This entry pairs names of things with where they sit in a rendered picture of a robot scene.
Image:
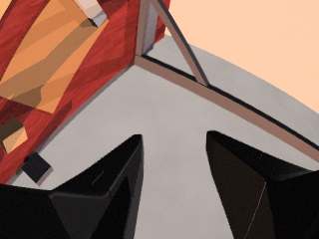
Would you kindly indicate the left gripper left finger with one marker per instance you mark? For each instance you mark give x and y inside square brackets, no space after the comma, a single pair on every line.
[102,202]

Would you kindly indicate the dark grey block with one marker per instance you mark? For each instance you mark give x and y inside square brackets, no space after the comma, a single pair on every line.
[37,168]

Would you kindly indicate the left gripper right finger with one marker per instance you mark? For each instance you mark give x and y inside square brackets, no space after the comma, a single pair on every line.
[263,197]

